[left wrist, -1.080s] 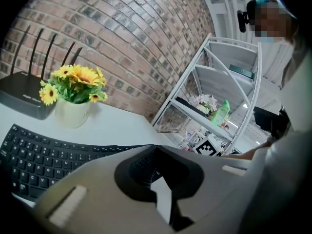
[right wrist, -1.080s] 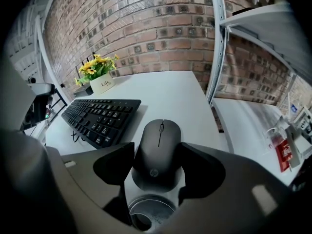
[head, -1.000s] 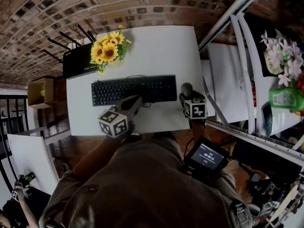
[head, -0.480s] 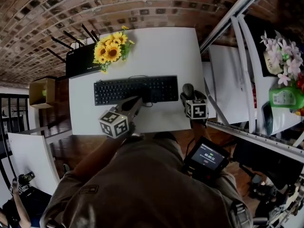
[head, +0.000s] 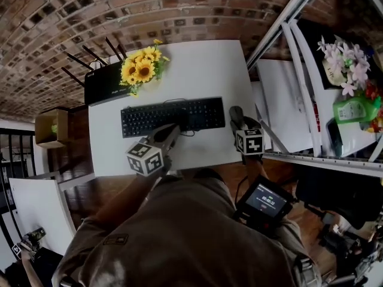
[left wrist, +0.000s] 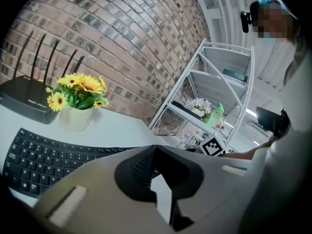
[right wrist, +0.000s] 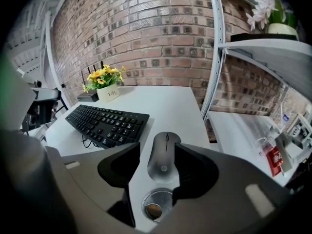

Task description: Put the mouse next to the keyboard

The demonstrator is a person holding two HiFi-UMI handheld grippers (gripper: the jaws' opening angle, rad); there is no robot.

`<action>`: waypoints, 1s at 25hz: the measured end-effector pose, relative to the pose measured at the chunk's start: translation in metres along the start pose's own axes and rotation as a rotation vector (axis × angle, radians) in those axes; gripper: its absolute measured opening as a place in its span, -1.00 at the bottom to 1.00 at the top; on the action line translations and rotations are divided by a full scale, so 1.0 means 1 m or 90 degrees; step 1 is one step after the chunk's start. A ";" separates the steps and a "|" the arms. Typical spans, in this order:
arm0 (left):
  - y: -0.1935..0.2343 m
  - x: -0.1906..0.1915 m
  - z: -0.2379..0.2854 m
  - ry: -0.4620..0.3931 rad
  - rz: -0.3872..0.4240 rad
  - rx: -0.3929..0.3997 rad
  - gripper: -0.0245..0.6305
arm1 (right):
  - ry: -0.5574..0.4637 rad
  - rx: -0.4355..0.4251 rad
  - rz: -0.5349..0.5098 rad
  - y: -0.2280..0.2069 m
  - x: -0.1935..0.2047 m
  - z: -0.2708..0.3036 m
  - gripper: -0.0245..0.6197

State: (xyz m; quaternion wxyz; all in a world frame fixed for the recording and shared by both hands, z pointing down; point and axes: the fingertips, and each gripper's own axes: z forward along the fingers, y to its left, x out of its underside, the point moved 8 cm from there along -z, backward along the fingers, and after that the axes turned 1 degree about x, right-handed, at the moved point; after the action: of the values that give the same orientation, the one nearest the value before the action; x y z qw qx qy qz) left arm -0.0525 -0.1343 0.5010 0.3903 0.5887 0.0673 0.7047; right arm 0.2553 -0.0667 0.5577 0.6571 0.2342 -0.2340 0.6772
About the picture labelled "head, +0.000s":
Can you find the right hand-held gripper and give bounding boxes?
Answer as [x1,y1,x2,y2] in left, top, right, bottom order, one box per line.
[229,113,266,155]

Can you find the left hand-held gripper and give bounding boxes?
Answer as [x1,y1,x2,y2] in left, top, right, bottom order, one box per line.
[125,124,181,178]

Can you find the black keyboard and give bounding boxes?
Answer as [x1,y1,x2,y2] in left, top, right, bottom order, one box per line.
[120,96,226,139]

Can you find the person's right forearm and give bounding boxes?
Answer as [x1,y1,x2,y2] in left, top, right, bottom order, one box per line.
[244,157,265,185]

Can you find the person's left forearm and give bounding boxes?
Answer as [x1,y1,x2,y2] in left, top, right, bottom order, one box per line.
[95,172,164,230]

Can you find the white metal shelf rack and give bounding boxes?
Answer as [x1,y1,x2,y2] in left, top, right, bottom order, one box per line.
[247,0,383,179]

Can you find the white desk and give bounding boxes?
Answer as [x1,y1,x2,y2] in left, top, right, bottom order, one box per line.
[88,39,272,178]

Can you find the sunflowers in white pot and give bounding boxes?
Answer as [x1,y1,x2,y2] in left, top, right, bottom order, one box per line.
[119,39,171,97]

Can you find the red box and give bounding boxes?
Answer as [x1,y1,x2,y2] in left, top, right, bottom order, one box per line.
[311,100,321,135]

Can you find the black router with antennas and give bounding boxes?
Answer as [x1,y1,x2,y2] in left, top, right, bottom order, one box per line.
[61,36,133,106]

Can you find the black monitor device with screen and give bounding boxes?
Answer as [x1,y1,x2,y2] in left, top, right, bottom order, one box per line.
[233,175,299,239]

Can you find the black flat device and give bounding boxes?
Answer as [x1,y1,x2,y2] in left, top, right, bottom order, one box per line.
[326,118,344,157]

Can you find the person's grey shirt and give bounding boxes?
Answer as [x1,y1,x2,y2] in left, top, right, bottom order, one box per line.
[52,167,323,287]

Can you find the green plastic bottle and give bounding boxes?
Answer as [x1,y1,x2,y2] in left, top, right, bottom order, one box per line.
[332,96,382,126]

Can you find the cardboard box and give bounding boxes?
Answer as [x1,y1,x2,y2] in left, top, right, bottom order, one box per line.
[35,108,70,148]

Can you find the pale pink flowers in pot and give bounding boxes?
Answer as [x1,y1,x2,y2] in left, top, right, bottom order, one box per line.
[317,34,372,97]

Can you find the black office chair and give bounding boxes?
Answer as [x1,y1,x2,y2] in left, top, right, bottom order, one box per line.
[294,167,383,230]

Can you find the red artificial flowers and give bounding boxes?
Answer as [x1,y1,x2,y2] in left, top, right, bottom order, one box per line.
[363,81,383,102]

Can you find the white table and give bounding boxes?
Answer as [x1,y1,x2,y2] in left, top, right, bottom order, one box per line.
[8,173,95,257]

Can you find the black metal railing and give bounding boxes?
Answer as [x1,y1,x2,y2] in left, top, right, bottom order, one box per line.
[0,127,37,221]

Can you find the black patterned tumbler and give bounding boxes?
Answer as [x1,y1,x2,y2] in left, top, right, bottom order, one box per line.
[22,227,47,245]

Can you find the black and white equipment pile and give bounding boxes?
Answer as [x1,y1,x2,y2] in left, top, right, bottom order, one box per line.
[317,210,383,287]

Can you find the black keyboard cable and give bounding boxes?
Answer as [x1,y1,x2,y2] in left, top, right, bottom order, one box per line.
[163,98,196,138]

